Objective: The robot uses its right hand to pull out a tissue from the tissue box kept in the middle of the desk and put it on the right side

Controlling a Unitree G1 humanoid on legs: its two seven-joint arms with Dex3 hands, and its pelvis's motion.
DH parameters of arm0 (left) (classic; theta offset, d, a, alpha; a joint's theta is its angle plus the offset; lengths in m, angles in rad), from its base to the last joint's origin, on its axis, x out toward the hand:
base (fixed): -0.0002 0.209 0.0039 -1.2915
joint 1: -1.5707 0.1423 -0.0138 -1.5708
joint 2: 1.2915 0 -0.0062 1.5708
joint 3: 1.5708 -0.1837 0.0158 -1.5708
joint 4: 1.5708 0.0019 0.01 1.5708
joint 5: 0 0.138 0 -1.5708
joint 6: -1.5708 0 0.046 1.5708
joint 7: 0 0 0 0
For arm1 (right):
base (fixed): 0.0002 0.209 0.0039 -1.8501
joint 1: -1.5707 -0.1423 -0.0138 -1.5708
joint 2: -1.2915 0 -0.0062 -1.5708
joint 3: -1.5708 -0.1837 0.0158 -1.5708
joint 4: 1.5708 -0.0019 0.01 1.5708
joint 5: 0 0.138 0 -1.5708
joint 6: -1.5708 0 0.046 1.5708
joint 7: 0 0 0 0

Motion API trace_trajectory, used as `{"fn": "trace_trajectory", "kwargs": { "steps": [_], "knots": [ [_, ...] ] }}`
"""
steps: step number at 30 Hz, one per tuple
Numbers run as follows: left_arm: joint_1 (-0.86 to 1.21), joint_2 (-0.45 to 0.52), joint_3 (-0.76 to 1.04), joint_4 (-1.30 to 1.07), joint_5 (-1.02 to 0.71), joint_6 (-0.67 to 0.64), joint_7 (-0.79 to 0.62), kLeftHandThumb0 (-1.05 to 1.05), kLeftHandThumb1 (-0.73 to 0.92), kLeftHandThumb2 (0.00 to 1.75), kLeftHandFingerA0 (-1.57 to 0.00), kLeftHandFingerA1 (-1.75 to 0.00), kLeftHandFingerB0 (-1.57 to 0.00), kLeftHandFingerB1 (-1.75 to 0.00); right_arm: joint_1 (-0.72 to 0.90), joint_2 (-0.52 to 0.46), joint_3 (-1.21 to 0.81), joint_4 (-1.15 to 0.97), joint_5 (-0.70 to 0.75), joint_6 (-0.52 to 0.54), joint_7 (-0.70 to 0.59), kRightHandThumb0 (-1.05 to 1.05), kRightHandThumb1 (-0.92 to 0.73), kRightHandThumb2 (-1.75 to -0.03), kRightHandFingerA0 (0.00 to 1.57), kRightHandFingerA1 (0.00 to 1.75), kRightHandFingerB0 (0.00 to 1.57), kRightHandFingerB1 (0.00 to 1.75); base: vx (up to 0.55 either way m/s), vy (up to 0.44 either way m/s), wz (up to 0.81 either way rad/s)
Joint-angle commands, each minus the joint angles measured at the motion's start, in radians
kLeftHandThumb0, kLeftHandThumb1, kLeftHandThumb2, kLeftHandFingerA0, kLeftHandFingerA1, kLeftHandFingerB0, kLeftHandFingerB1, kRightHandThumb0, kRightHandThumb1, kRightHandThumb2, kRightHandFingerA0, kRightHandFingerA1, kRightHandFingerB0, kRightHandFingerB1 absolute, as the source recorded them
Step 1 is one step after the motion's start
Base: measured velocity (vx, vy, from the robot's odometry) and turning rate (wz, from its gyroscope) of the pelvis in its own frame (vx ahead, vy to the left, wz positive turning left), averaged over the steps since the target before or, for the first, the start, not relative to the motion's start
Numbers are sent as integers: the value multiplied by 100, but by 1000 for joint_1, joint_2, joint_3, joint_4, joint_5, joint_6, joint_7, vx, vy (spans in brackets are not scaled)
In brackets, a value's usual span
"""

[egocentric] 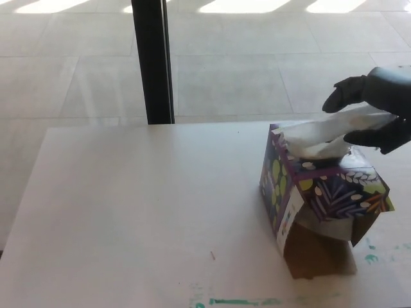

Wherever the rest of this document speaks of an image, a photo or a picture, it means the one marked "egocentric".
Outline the purple floral tissue box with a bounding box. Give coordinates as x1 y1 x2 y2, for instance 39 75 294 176
259 123 396 280

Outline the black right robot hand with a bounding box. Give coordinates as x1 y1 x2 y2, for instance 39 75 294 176
322 65 411 155

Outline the white tissue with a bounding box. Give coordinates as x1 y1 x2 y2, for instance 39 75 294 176
272 105 396 160

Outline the black vertical post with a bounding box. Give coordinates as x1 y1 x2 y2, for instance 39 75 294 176
131 0 176 125

